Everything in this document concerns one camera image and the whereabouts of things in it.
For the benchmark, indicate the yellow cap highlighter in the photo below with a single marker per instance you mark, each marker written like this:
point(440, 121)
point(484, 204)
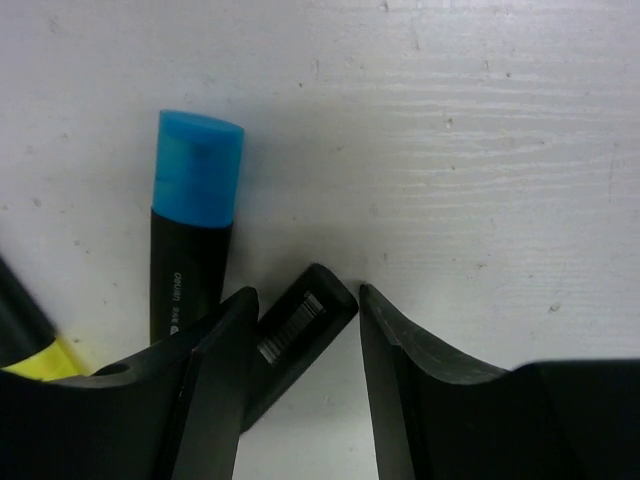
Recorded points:
point(31, 345)

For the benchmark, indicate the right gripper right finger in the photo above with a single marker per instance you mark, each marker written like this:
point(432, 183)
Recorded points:
point(439, 413)

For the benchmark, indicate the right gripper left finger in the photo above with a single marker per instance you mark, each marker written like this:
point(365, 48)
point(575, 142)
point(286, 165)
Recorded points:
point(171, 411)

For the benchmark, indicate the purple cap highlighter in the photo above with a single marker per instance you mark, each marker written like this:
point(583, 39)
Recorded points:
point(293, 333)

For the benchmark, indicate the blue cap highlighter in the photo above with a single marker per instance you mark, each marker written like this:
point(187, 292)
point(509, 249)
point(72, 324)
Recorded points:
point(192, 216)

